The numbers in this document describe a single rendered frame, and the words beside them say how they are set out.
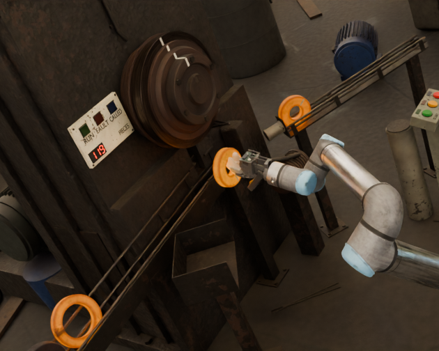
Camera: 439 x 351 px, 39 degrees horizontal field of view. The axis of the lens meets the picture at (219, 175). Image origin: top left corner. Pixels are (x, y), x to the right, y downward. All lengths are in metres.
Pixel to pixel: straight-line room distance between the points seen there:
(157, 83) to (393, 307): 1.37
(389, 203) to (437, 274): 0.34
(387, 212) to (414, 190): 1.24
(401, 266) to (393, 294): 0.90
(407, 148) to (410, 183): 0.19
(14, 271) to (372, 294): 2.02
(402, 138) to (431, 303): 0.74
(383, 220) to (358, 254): 0.12
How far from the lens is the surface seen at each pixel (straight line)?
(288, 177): 2.29
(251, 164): 2.35
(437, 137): 2.95
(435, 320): 2.75
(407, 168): 3.04
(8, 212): 3.52
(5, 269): 3.90
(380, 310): 2.84
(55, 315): 2.31
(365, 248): 1.89
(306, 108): 2.98
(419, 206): 3.18
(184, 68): 2.45
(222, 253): 2.42
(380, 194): 1.91
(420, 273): 2.07
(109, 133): 2.45
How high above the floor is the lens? 2.01
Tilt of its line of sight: 29 degrees down
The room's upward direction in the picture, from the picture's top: 24 degrees counter-clockwise
